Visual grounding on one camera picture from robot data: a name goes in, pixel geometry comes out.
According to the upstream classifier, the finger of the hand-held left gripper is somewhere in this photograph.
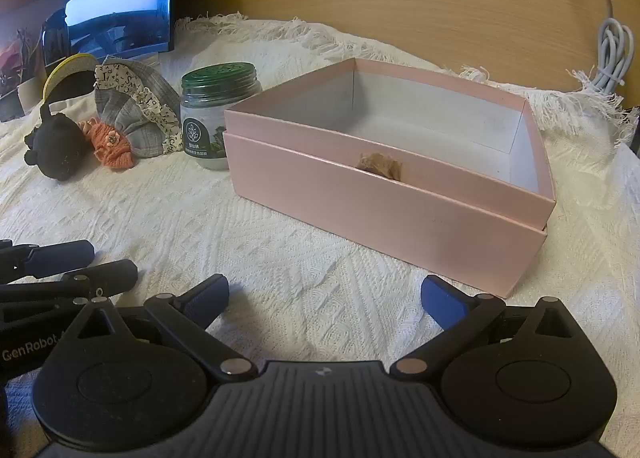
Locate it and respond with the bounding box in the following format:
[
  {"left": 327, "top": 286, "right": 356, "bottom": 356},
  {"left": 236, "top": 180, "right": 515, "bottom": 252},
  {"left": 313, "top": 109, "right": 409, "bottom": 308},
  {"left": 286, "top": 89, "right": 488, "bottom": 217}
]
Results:
[
  {"left": 0, "top": 239, "right": 96, "bottom": 283},
  {"left": 0, "top": 260, "right": 139, "bottom": 307}
]

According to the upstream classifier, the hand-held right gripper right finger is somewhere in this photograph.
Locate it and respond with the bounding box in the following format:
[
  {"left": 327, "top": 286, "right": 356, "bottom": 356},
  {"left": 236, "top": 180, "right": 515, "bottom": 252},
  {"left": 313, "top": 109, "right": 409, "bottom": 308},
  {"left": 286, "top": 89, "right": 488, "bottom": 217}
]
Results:
[{"left": 390, "top": 275, "right": 576, "bottom": 380}]

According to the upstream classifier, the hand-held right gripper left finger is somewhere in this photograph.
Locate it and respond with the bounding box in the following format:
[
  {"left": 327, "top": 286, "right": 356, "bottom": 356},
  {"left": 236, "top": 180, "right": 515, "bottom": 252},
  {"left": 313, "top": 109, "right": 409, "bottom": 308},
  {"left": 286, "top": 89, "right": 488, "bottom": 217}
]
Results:
[{"left": 75, "top": 274, "right": 258, "bottom": 380}]

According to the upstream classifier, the black plush toy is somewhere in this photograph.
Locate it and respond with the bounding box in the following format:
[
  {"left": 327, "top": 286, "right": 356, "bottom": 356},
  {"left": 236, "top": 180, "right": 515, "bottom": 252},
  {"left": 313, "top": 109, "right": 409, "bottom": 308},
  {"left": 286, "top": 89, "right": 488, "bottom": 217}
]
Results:
[{"left": 24, "top": 105, "right": 93, "bottom": 182}]

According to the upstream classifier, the pink cardboard box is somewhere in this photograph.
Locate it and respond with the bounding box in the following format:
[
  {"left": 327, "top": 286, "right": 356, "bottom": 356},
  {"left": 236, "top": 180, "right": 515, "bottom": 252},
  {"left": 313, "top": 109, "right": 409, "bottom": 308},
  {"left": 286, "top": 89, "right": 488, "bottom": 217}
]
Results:
[{"left": 223, "top": 56, "right": 557, "bottom": 231}]

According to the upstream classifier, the white fringed blanket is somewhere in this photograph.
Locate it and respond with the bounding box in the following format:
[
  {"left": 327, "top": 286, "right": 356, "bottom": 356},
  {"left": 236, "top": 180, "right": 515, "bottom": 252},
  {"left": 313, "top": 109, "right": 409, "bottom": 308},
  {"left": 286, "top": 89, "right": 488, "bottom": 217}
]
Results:
[{"left": 0, "top": 12, "right": 640, "bottom": 458}]

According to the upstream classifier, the brown fluffy toy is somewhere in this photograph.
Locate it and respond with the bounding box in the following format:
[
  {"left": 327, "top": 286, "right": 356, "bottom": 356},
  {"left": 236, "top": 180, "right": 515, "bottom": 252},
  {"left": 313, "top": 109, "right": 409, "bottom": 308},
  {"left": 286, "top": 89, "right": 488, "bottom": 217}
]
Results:
[{"left": 356, "top": 153, "right": 403, "bottom": 181}]

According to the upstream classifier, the potted plant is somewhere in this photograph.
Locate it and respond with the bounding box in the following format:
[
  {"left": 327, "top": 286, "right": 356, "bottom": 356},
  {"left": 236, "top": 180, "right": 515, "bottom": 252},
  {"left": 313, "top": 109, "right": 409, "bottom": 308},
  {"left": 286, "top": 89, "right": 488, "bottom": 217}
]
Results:
[{"left": 0, "top": 28, "right": 47, "bottom": 121}]

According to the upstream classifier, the green lidded glass jar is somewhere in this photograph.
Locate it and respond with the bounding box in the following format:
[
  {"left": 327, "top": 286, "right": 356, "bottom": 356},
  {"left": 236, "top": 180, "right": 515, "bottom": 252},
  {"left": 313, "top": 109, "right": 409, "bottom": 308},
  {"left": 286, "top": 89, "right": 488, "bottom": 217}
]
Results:
[{"left": 180, "top": 62, "right": 263, "bottom": 171}]

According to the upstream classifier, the yellow rimmed black disc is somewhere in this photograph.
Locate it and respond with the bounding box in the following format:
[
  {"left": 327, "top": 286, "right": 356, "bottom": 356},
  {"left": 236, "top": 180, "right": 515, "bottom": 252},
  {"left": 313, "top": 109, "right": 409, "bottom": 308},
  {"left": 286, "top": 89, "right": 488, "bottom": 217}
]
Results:
[{"left": 42, "top": 54, "right": 101, "bottom": 101}]

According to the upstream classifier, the dark bottle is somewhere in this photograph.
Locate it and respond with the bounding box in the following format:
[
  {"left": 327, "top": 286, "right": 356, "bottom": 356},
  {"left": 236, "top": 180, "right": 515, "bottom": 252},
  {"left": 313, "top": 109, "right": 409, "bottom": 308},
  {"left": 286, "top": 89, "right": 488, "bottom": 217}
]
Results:
[{"left": 42, "top": 8, "right": 71, "bottom": 68}]

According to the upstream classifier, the grey cable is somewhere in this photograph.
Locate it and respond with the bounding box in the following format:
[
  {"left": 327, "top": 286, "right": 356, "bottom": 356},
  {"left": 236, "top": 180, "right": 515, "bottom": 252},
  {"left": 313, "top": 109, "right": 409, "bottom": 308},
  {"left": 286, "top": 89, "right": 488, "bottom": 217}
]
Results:
[{"left": 570, "top": 0, "right": 636, "bottom": 88}]

